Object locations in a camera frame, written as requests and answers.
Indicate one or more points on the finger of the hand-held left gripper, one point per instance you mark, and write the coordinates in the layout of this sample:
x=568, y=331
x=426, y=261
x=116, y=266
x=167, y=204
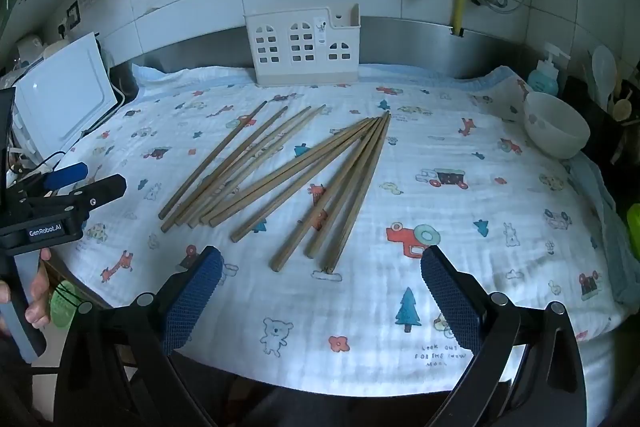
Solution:
x=65, y=175
x=95, y=192

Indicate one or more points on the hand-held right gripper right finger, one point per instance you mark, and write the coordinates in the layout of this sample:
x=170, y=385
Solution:
x=450, y=302

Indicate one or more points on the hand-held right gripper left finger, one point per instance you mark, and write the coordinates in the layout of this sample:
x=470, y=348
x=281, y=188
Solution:
x=192, y=302

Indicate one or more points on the wooden chopstick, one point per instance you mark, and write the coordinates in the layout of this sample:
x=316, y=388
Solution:
x=357, y=192
x=225, y=168
x=325, y=195
x=345, y=187
x=225, y=202
x=212, y=159
x=250, y=161
x=290, y=172
x=280, y=146
x=300, y=183

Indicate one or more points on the white house-shaped utensil holder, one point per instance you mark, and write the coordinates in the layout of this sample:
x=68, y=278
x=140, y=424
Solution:
x=285, y=67

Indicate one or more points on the person's left hand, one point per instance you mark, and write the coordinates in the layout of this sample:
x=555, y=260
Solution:
x=39, y=297

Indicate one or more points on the white appliance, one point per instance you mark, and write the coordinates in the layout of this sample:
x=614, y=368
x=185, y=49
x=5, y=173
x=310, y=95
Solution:
x=65, y=102

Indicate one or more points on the green strainer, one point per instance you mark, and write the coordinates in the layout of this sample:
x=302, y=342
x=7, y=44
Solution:
x=62, y=307

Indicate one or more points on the white printed cloth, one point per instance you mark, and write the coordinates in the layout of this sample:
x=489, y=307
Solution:
x=450, y=217

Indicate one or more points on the light blue towel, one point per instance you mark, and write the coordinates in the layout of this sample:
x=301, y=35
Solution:
x=607, y=227

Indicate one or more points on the green plastic rack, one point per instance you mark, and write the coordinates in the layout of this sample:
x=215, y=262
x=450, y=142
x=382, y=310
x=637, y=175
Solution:
x=634, y=227

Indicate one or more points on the white bowl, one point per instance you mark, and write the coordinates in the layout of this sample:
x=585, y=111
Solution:
x=557, y=132

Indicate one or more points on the black utensil rack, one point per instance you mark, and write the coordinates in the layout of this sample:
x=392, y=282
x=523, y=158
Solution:
x=595, y=127

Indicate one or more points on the blue soap dispenser bottle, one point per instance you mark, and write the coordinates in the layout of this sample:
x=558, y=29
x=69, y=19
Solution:
x=542, y=79

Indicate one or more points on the wooden spoon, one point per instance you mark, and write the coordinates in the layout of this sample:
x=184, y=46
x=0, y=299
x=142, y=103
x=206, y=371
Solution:
x=622, y=109

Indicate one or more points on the white rice paddle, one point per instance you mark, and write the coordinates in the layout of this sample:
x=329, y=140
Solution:
x=603, y=67

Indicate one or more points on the wall socket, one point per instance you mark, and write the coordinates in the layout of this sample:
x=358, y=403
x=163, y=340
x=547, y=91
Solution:
x=74, y=14

